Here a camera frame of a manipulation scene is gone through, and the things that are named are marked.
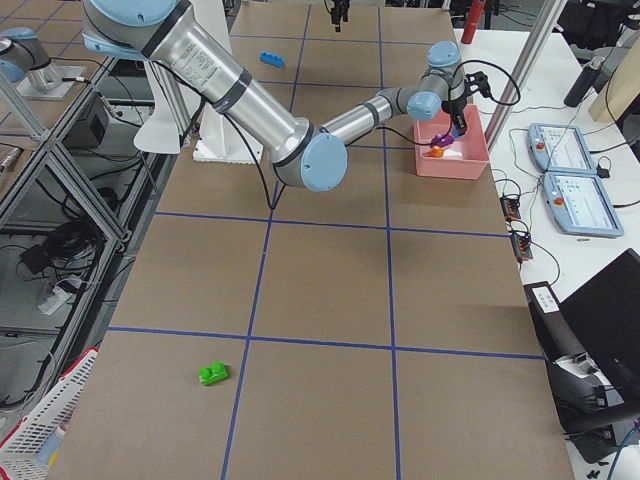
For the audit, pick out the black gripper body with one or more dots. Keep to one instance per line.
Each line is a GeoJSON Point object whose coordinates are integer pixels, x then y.
{"type": "Point", "coordinates": [338, 11]}
{"type": "Point", "coordinates": [456, 108]}

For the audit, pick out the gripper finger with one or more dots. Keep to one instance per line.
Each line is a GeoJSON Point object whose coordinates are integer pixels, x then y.
{"type": "Point", "coordinates": [461, 123]}
{"type": "Point", "coordinates": [455, 131]}

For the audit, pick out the purple block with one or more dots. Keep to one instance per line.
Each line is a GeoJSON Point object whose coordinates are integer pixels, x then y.
{"type": "Point", "coordinates": [442, 141]}

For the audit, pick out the orange block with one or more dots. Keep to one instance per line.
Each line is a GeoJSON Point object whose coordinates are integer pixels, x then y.
{"type": "Point", "coordinates": [436, 152]}

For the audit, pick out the long blue block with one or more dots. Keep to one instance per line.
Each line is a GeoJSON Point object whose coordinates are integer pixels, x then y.
{"type": "Point", "coordinates": [272, 59]}

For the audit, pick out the small blue block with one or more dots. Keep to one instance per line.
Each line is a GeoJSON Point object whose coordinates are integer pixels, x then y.
{"type": "Point", "coordinates": [459, 137]}

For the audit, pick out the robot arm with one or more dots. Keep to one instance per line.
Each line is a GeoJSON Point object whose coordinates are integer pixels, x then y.
{"type": "Point", "coordinates": [301, 154]}

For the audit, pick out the pink plastic box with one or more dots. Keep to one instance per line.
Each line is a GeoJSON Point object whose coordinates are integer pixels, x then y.
{"type": "Point", "coordinates": [466, 158]}

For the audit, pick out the upper teach pendant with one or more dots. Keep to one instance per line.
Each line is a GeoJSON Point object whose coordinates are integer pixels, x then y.
{"type": "Point", "coordinates": [559, 148]}

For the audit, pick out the teach pendant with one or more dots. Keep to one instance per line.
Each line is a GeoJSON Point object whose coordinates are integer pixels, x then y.
{"type": "Point", "coordinates": [559, 148]}
{"type": "Point", "coordinates": [579, 205]}

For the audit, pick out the red bottle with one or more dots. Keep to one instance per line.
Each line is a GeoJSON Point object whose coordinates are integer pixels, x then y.
{"type": "Point", "coordinates": [475, 12]}

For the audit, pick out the black water bottle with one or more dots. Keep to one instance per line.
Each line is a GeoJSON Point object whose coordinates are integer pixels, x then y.
{"type": "Point", "coordinates": [590, 76]}

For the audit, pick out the lower teach pendant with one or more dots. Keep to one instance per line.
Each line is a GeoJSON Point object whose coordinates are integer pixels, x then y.
{"type": "Point", "coordinates": [579, 205]}

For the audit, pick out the brown paper table mat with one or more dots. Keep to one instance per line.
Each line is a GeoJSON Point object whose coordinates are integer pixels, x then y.
{"type": "Point", "coordinates": [376, 331]}

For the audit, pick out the black laptop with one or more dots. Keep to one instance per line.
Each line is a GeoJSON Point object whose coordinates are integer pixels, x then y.
{"type": "Point", "coordinates": [590, 342]}

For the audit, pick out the green block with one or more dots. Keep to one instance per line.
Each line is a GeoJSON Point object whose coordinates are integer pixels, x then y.
{"type": "Point", "coordinates": [213, 373]}

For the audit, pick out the white plastic basket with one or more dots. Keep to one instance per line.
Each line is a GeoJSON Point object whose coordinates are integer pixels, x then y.
{"type": "Point", "coordinates": [30, 449]}

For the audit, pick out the aluminium frame post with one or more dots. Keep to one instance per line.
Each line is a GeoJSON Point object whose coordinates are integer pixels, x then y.
{"type": "Point", "coordinates": [531, 51]}

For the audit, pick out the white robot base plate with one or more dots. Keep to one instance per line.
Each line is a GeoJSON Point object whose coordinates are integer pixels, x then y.
{"type": "Point", "coordinates": [169, 127]}

